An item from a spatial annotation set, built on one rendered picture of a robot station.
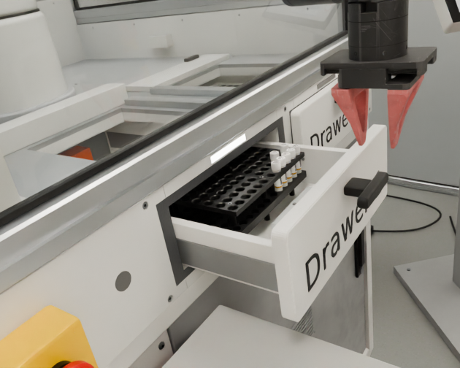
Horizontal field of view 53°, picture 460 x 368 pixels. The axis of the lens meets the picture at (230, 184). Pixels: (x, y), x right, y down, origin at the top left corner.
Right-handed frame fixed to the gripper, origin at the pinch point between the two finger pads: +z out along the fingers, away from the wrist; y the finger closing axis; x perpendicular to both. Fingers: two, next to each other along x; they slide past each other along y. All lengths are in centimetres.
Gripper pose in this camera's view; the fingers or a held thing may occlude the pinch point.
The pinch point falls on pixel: (377, 138)
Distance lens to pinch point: 53.6
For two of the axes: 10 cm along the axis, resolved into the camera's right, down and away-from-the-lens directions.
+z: 1.4, 8.9, 4.3
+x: -5.4, 4.4, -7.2
